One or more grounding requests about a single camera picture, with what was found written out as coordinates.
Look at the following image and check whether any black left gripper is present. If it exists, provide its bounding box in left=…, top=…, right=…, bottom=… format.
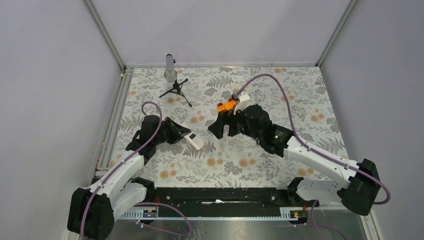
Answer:
left=153, top=116, right=191, bottom=146

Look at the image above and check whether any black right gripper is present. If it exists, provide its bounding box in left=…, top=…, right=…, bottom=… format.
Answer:
left=207, top=104, right=262, bottom=141

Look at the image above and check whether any white remote control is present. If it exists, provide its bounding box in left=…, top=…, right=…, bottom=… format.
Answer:
left=184, top=132, right=205, bottom=150

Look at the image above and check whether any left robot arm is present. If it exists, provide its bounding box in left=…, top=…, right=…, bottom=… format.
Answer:
left=67, top=115, right=203, bottom=240

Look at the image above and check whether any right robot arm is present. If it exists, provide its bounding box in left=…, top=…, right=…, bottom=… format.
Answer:
left=208, top=104, right=381, bottom=216

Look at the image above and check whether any orange toy car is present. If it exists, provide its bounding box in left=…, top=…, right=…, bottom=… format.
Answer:
left=217, top=97, right=237, bottom=113

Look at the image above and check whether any floral table mat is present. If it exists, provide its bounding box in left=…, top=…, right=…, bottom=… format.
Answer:
left=109, top=66, right=359, bottom=189

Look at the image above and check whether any black mini tripod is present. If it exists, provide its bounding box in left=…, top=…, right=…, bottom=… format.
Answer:
left=159, top=78, right=193, bottom=107

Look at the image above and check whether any silver microphone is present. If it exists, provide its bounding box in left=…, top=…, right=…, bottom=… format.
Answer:
left=163, top=53, right=178, bottom=83

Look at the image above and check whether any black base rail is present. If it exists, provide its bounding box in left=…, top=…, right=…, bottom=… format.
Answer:
left=144, top=187, right=314, bottom=218

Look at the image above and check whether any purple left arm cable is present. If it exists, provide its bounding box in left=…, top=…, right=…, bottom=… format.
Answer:
left=79, top=101, right=194, bottom=240

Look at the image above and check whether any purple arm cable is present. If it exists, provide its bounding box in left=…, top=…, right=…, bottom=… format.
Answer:
left=233, top=73, right=392, bottom=240
left=79, top=101, right=194, bottom=240

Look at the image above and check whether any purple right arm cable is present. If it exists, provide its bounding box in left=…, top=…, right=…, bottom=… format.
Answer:
left=233, top=73, right=392, bottom=240

